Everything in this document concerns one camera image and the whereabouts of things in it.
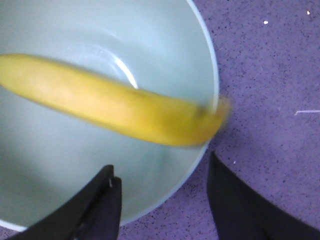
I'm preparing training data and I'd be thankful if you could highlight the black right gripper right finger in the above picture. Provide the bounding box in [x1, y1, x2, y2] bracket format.
[206, 152, 320, 240]

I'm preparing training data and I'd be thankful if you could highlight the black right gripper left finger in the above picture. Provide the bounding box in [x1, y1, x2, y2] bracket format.
[11, 165, 122, 240]

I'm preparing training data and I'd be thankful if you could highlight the yellow banana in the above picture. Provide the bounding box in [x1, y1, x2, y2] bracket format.
[0, 53, 231, 147]

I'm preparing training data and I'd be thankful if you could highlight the green bowl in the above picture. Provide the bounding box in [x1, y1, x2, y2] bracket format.
[0, 0, 219, 231]

